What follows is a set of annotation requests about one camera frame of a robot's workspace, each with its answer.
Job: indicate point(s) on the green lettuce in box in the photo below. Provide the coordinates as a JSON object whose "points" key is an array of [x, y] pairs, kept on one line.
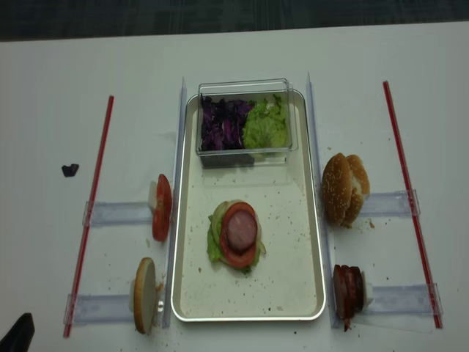
{"points": [[265, 125]]}

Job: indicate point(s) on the upper left clear holder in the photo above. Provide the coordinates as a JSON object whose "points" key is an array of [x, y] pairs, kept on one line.
{"points": [[98, 214]]}

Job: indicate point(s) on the tomato slice on sandwich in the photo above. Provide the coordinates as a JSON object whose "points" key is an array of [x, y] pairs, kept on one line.
{"points": [[236, 259]]}

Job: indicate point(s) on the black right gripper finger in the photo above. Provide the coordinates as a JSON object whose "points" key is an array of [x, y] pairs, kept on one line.
{"points": [[19, 337]]}

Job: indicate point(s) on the metal baking tray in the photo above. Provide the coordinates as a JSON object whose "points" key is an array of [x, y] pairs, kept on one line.
{"points": [[288, 281]]}

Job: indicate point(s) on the meat patty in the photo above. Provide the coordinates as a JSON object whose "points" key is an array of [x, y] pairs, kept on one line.
{"points": [[241, 231]]}

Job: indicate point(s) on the white tomato pusher block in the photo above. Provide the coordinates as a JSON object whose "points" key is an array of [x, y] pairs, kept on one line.
{"points": [[152, 196]]}

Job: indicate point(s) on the purple cabbage scrap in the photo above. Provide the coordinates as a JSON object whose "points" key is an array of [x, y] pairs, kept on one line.
{"points": [[70, 170]]}

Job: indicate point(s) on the white meat pusher block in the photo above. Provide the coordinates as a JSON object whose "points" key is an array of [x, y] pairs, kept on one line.
{"points": [[368, 296]]}

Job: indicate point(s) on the standing bun half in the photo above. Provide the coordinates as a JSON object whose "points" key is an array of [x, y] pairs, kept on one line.
{"points": [[144, 297]]}

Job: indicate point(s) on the left red rail strip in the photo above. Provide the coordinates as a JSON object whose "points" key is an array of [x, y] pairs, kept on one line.
{"points": [[70, 309]]}

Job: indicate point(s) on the clear plastic salad box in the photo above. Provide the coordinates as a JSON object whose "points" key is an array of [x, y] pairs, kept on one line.
{"points": [[256, 91]]}

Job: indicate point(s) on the white bun pusher block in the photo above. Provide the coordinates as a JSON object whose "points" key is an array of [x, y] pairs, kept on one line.
{"points": [[131, 296]]}

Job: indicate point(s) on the right red rail strip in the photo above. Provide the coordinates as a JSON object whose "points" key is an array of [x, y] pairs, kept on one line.
{"points": [[433, 297]]}

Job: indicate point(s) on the standing tomato slices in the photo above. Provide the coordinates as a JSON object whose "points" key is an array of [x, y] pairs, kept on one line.
{"points": [[162, 212]]}

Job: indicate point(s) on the sandwich stack base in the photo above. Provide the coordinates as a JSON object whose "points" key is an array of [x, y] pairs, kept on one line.
{"points": [[213, 237]]}

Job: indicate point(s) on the left clear long rail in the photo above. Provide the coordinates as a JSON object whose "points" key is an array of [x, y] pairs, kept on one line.
{"points": [[174, 201]]}

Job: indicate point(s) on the clear holder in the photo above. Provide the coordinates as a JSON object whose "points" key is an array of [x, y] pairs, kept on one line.
{"points": [[391, 204], [98, 214], [86, 309], [401, 300]]}

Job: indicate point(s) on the lower left clear holder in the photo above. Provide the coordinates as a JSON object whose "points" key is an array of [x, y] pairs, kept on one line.
{"points": [[86, 309]]}

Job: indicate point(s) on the upper right clear holder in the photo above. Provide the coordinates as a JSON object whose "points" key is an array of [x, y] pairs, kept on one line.
{"points": [[391, 204]]}

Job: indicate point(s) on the sesame burger buns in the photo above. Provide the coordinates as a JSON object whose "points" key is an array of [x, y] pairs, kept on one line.
{"points": [[345, 185]]}

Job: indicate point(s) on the lower right clear holder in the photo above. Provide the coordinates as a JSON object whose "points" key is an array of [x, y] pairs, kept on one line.
{"points": [[401, 300]]}

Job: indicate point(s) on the sliced meat patties stack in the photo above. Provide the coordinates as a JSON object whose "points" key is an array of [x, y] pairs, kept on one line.
{"points": [[349, 290]]}

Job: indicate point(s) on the purple cabbage leaves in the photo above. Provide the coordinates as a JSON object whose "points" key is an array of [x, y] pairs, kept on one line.
{"points": [[223, 123]]}

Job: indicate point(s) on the red rail strip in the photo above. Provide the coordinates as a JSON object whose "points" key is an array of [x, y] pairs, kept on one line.
{"points": [[433, 297], [70, 309]]}

